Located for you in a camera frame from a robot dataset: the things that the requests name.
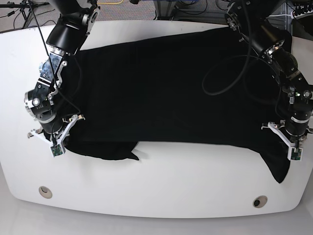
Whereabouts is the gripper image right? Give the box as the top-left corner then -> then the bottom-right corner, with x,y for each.
261,120 -> 313,148

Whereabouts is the white power strip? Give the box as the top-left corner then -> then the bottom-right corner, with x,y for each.
291,4 -> 313,19

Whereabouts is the robot arm image right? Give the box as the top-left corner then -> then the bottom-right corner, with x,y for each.
225,0 -> 313,148

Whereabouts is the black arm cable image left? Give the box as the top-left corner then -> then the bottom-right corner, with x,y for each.
26,0 -> 83,142

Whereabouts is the aluminium frame rack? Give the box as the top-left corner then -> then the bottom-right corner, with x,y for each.
153,0 -> 229,24

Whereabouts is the left table cable grommet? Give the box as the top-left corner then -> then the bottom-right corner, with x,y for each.
39,186 -> 53,199

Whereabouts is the wrist camera board image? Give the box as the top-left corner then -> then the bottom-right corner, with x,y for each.
50,144 -> 66,157
290,147 -> 303,161

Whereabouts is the black printed T-shirt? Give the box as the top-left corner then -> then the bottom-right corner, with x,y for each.
59,27 -> 290,183

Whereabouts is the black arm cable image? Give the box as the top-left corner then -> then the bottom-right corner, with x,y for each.
26,0 -> 83,142
201,0 -> 294,106

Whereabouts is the wrist camera board image left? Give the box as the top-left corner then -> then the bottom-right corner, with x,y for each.
50,144 -> 66,157

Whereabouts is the black tripod stand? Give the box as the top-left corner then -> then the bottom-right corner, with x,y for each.
0,0 -> 50,29

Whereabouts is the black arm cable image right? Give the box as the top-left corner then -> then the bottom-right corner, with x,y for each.
201,0 -> 294,106

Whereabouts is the table cable grommet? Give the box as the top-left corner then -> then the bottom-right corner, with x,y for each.
39,186 -> 53,199
252,195 -> 268,208

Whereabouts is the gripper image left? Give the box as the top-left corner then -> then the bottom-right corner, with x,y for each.
27,114 -> 86,146

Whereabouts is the right table cable grommet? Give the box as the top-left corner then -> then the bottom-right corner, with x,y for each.
252,195 -> 268,208

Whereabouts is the wrist camera board image right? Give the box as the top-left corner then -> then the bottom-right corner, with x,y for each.
290,147 -> 303,161

